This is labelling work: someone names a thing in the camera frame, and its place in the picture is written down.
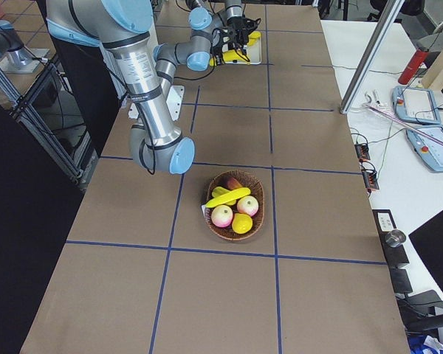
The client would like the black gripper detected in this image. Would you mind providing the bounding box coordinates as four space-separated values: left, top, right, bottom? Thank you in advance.
212 27 236 55
228 16 250 41

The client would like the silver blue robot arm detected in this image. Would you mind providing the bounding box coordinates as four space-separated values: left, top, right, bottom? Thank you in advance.
46 1 243 174
224 0 249 44

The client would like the brown wicker basket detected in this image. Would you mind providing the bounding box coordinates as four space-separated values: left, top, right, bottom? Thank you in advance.
205 170 264 241

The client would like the white bear print tray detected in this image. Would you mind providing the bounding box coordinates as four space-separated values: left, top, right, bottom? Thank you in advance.
234 38 262 65

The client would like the dark red fruit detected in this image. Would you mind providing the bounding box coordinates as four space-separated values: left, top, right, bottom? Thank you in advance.
222 176 243 190

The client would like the small yellow banana piece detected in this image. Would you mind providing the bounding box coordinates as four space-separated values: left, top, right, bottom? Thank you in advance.
211 187 237 206

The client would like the pink white peach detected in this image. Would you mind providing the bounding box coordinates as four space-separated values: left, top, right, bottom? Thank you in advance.
236 195 259 217
210 205 233 228

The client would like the orange black connector board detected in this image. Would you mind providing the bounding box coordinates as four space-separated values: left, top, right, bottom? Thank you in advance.
354 143 371 162

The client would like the red bottle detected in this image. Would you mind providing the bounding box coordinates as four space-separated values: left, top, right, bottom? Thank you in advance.
398 47 429 85

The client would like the yellow orange mango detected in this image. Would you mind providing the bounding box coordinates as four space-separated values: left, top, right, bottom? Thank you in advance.
231 213 253 235

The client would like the far teach pendant tablet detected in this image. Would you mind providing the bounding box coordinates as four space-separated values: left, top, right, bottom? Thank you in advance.
392 86 441 125

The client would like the teach pendant tablet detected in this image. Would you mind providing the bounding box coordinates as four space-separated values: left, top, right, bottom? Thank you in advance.
406 125 443 173
392 86 441 125

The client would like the near teach pendant tablet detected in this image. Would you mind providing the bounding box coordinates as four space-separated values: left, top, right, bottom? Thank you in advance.
406 125 443 173

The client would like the small steel cup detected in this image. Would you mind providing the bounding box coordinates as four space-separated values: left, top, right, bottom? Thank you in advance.
385 229 407 248

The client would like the black box with label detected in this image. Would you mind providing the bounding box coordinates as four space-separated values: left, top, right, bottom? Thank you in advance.
372 209 409 268

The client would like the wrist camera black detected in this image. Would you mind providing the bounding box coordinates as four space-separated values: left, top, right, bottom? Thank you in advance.
245 18 261 30

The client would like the aluminium frame post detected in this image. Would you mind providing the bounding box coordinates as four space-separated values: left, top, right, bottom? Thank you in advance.
340 0 405 114

